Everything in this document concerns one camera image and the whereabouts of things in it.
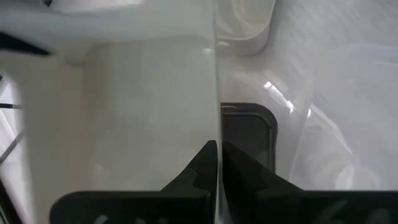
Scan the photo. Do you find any black metal table frame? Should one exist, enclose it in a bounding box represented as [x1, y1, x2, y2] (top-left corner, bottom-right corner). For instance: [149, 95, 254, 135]
[0, 30, 52, 224]

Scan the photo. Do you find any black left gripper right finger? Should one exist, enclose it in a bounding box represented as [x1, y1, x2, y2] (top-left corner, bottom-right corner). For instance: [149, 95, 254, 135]
[221, 141, 398, 224]

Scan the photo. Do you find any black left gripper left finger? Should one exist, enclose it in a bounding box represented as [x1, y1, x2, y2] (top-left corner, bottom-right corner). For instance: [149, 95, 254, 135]
[49, 139, 219, 224]

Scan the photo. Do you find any dark grey plastic basket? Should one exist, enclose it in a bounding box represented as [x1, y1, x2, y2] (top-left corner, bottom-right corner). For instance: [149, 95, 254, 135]
[220, 102, 279, 174]

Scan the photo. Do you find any white glossy table mat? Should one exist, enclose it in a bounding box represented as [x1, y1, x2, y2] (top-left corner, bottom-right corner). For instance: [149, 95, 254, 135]
[214, 0, 398, 191]

